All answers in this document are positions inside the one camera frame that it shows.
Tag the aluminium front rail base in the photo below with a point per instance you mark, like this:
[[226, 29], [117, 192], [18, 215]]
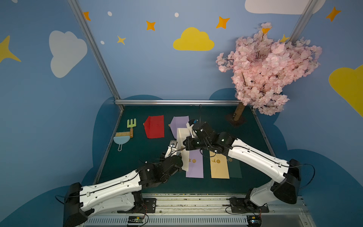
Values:
[[206, 210]]

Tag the pink blossom artificial tree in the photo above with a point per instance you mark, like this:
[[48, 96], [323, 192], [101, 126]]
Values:
[[262, 67]]

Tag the lilac envelope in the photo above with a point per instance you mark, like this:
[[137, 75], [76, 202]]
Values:
[[195, 169], [178, 122]]

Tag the left controller board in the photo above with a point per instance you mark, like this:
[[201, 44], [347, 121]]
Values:
[[135, 220]]

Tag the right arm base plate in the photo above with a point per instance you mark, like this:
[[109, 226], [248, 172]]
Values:
[[243, 205]]

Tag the tan kraft envelope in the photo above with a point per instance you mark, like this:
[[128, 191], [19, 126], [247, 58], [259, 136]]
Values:
[[218, 166]]

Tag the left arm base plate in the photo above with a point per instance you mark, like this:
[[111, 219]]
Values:
[[147, 206]]

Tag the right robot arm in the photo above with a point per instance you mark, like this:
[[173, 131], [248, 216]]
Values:
[[285, 175]]

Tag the aluminium rail back frame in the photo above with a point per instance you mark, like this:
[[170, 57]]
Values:
[[135, 102]]

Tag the controller board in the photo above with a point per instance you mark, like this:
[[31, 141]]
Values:
[[254, 221], [135, 220]]

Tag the green toy rake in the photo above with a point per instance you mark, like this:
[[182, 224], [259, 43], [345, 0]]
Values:
[[131, 123]]

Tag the right controller board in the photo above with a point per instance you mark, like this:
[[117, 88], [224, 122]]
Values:
[[254, 221]]

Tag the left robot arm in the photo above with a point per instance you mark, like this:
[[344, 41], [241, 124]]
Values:
[[121, 194]]

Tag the dark green envelope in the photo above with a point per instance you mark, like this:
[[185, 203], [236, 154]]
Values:
[[234, 168]]

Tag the blue toy brush dustpan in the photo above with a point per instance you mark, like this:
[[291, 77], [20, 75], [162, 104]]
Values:
[[121, 138]]

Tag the red envelope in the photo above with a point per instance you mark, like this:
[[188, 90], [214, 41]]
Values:
[[154, 127]]

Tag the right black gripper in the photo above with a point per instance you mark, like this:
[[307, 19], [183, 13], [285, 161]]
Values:
[[188, 143]]

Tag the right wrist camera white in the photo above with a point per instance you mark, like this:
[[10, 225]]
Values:
[[190, 125]]

